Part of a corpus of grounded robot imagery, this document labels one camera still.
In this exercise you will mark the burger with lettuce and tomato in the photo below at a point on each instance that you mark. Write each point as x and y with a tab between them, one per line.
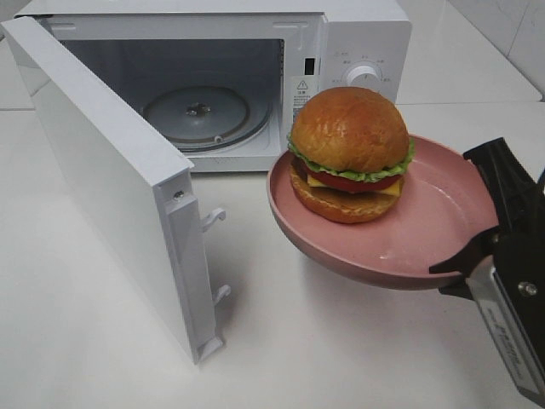
351	151

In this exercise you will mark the upper white control knob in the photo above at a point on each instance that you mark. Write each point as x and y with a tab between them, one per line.
363	75

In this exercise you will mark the white warning label sticker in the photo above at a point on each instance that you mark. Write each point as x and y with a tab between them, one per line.
302	89

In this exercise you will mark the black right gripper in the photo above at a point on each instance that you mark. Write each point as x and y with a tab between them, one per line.
514	252

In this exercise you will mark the pink round plate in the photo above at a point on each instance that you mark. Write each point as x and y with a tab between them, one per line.
444	203

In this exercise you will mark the white microwave oven body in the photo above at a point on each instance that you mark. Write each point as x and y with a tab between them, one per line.
144	49

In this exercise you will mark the glass microwave turntable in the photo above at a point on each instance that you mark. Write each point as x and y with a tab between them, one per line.
204	118

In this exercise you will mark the white microwave door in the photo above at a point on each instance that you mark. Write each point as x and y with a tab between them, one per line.
134	185

